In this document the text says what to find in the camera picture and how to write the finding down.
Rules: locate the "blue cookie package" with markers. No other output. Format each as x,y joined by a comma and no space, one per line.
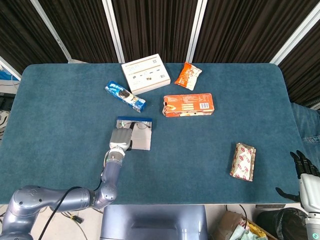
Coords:
125,96

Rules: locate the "black pleated curtain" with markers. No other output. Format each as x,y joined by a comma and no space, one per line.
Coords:
250,25
80,25
155,25
305,62
20,30

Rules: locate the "cardboard box with paper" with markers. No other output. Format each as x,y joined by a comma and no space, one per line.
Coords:
230,225

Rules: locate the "white cardboard box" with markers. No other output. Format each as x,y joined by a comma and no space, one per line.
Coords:
146,73

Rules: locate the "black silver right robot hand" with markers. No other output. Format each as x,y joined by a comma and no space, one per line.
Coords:
311,190

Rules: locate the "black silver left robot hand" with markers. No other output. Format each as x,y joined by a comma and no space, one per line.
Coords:
121,138

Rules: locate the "blue and white glasses case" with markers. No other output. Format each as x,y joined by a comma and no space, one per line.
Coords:
142,140

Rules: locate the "orange white snack bag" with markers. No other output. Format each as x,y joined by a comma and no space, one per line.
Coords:
188,76

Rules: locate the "aluminium frame post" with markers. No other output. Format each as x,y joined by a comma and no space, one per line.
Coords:
113,30
50,27
297,32
10,67
196,30

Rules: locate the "gold red snack packet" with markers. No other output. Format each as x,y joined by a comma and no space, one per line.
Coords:
243,162

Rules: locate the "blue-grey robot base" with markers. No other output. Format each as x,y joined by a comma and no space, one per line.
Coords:
153,222

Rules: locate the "black trash bag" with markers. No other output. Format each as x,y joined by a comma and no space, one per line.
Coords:
280,225

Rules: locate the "teal tablecloth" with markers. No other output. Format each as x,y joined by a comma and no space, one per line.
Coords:
75,125

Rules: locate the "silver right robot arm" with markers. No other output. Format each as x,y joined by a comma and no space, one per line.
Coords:
313,227

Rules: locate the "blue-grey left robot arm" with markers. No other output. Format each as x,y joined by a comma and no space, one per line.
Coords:
30,202

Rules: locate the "black-framed eyeglasses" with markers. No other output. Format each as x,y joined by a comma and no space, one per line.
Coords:
143,125

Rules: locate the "blue denim jeans leg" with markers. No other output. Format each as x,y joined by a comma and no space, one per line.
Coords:
307,120

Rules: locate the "orange cracker box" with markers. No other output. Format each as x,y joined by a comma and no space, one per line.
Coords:
188,103

